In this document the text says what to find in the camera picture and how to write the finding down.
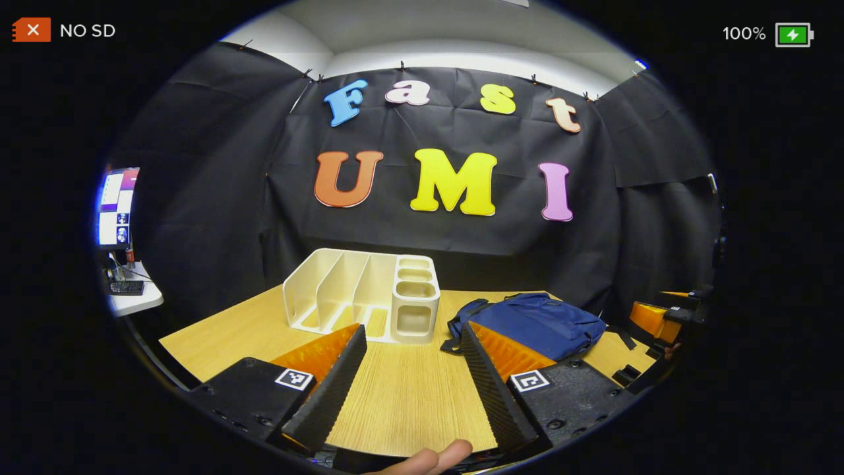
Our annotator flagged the computer monitor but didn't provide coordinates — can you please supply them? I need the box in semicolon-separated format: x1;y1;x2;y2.
98;167;140;250

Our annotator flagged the blue schoolbag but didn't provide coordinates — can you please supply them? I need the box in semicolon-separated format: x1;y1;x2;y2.
440;292;637;362

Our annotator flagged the white side table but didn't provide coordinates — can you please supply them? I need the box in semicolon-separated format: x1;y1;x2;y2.
105;261;164;317

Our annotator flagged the cream plastic bookshelf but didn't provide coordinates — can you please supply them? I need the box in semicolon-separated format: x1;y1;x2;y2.
282;248;441;345

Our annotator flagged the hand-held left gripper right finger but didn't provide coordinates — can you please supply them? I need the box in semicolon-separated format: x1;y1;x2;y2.
460;321;638;454

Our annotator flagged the black backdrop cloth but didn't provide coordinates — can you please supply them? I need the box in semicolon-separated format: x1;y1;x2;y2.
105;41;723;331

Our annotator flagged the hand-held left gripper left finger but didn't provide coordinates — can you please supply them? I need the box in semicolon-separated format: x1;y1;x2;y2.
187;323;369;454

